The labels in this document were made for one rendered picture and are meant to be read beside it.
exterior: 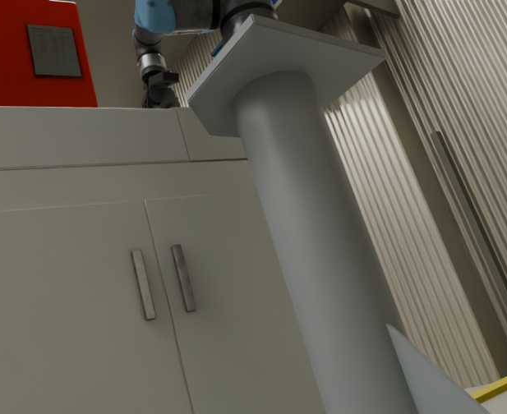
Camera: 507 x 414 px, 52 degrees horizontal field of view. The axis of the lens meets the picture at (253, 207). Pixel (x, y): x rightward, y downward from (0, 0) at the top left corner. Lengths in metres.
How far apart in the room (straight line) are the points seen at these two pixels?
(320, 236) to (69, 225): 0.49
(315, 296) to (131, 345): 0.37
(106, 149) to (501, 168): 2.28
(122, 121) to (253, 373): 0.61
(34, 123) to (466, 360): 2.45
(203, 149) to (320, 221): 0.48
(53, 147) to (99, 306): 0.34
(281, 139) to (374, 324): 0.33
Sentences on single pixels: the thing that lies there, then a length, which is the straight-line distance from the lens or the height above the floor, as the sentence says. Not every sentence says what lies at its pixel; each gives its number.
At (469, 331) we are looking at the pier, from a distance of 2.97.
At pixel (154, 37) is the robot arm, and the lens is 1.50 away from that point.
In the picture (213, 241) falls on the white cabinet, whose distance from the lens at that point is 1.13.
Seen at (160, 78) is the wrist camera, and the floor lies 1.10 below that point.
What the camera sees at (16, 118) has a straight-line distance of 1.16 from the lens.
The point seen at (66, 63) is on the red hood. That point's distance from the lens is 2.01.
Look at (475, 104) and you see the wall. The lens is 3.12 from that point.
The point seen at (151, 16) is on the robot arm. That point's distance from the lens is 1.06.
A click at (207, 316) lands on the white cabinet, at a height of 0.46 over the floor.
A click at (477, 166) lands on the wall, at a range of 3.08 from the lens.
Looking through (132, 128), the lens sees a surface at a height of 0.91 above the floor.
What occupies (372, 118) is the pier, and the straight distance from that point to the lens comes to 3.26.
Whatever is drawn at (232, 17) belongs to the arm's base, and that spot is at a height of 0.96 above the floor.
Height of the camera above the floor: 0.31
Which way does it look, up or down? 18 degrees up
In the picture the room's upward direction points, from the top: 17 degrees counter-clockwise
